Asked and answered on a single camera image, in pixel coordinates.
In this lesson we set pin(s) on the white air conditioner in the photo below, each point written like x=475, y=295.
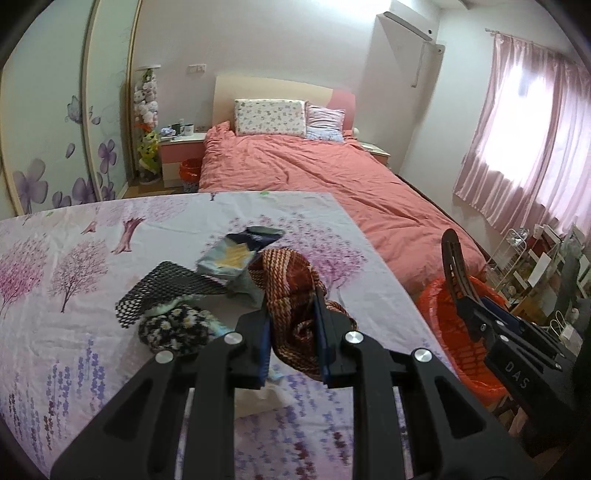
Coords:
x=406, y=23

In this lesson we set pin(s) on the hanging column of plush toys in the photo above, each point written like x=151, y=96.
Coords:
x=147, y=115

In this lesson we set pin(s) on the white mug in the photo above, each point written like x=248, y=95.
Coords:
x=188, y=129

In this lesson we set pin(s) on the black mesh cloth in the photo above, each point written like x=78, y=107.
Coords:
x=161, y=286

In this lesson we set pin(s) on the small orange waste basket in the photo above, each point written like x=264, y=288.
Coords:
x=190, y=174

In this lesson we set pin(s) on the cream and pink headboard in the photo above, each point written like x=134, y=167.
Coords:
x=258, y=87

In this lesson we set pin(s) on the black daisy print sock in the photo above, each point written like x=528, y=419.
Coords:
x=171, y=330

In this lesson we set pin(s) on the curtain rod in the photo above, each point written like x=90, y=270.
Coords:
x=521, y=40

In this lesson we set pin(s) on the white paper bag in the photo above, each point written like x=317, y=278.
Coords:
x=567, y=334

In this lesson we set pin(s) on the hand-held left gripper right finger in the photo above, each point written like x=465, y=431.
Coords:
x=323, y=344

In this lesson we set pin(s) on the red patterned knit cloth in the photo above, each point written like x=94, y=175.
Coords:
x=286, y=295

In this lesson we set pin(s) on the tree print bed sheet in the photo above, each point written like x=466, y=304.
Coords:
x=69, y=230

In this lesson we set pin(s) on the white floral pillow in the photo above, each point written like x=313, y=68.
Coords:
x=270, y=117

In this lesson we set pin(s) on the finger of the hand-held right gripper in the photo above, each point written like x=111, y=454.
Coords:
x=496, y=308
x=455, y=272

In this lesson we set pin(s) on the large orange trash bin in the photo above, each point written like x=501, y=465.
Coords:
x=441, y=332

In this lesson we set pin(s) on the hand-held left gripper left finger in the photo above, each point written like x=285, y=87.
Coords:
x=264, y=344

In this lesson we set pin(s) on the pink curtain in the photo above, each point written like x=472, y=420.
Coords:
x=521, y=129

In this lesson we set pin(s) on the blue yellow patterned sock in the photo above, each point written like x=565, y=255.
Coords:
x=231, y=258

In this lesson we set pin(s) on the nightstand with papers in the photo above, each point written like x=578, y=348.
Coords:
x=375, y=150

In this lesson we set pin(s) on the pink bed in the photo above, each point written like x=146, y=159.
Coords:
x=323, y=184

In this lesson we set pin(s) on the pink striped pillow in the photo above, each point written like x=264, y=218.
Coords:
x=325, y=123

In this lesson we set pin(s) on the flower print sliding wardrobe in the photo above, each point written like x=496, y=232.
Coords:
x=46, y=115

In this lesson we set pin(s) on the pink and white nightstand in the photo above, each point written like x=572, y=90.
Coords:
x=178, y=150

